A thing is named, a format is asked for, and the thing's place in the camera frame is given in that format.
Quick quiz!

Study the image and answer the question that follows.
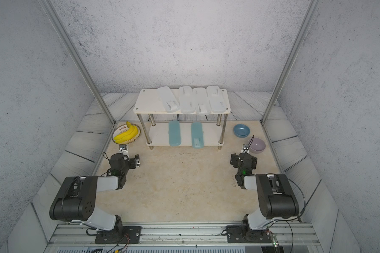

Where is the teal pencil case with label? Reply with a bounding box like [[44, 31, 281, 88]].
[[191, 122, 204, 149]]

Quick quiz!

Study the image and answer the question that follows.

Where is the clear pencil case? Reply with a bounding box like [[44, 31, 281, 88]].
[[156, 86, 180, 113], [178, 86, 195, 114], [193, 87, 211, 116], [206, 86, 227, 113]]

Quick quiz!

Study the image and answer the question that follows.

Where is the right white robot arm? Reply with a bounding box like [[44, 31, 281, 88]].
[[230, 153, 300, 241]]

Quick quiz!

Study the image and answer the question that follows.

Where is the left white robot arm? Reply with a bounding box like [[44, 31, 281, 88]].
[[49, 153, 140, 244]]

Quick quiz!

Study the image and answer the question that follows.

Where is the white two-tier shelf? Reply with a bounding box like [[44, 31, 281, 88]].
[[133, 89, 231, 150]]

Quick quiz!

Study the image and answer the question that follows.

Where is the purple ceramic bowl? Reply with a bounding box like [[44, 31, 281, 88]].
[[248, 137, 266, 154]]

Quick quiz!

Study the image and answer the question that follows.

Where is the blue ceramic bowl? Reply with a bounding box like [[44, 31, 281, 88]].
[[233, 124, 251, 138]]

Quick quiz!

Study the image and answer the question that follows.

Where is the yellow banana bunch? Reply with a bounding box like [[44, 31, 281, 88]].
[[114, 122, 139, 142]]

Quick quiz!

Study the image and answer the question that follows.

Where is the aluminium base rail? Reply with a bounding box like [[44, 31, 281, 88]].
[[45, 221, 331, 253]]

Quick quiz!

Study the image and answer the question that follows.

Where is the right aluminium frame post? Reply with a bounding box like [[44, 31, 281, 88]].
[[261, 0, 321, 126]]

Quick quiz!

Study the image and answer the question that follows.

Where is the aluminium frame post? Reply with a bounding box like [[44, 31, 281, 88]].
[[261, 0, 321, 126], [39, 0, 117, 126]]

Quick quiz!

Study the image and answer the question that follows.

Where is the left aluminium frame post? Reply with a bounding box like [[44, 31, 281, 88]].
[[39, 0, 117, 126]]

